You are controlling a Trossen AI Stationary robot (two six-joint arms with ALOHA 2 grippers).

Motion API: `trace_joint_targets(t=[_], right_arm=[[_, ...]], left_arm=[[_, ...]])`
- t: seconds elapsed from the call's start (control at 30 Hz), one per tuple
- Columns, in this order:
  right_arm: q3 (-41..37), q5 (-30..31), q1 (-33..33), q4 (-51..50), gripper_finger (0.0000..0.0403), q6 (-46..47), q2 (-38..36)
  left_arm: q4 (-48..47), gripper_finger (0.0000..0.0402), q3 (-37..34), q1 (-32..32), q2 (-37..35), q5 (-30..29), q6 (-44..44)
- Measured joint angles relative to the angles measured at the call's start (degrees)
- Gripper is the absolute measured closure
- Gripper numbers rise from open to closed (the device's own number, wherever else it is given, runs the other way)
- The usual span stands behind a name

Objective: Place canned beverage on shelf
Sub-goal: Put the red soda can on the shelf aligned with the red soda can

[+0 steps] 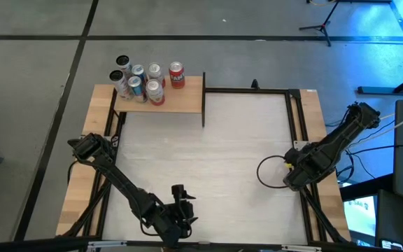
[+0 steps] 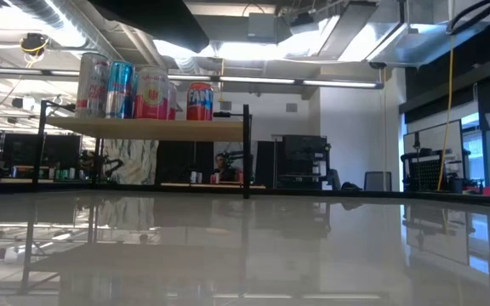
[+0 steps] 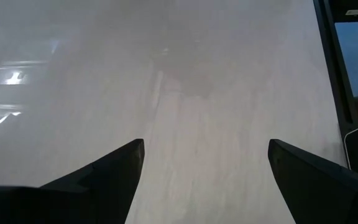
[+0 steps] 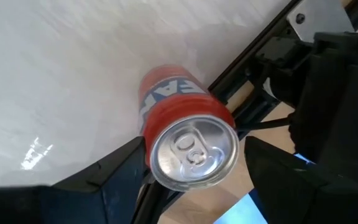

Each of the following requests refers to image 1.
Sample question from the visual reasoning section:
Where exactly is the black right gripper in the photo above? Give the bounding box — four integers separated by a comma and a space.
283, 150, 336, 192

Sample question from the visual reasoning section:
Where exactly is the tall white can palm print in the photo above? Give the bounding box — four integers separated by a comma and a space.
108, 69, 134, 102

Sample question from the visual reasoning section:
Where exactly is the silver aluminium bar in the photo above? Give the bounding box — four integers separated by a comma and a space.
87, 240, 128, 249
281, 244, 323, 252

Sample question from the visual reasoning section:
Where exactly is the black stand base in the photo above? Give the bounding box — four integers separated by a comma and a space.
357, 68, 403, 96

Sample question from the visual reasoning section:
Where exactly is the tall white can pink band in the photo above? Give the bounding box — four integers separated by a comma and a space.
115, 55, 134, 76

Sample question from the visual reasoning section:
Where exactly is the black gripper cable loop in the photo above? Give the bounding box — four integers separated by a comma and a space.
256, 155, 290, 189

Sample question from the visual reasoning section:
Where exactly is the orange Fanta can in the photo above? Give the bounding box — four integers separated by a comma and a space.
168, 61, 186, 90

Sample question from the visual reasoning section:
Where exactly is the white and red soda can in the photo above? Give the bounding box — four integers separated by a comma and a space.
145, 78, 166, 106
148, 62, 167, 88

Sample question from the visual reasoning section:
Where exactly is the white cable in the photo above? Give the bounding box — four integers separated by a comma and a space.
379, 104, 403, 141

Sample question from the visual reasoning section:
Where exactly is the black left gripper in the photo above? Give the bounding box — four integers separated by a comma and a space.
145, 184, 199, 248

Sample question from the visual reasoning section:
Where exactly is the black floor cable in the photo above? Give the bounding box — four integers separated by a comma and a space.
327, 118, 403, 183

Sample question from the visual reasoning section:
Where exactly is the blue silver Red Bull can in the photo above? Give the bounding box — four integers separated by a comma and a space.
131, 64, 150, 85
127, 75, 149, 104

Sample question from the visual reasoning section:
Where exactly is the black tripod stand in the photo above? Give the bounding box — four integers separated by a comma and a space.
298, 0, 341, 48

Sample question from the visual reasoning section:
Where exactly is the wooden shelf black metal frame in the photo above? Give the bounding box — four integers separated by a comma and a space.
113, 71, 206, 127

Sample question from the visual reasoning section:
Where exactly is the computer monitor screen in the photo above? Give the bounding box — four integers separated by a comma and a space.
343, 194, 379, 248

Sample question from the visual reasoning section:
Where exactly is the black aluminium rig frame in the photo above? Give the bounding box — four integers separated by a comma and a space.
57, 78, 351, 252

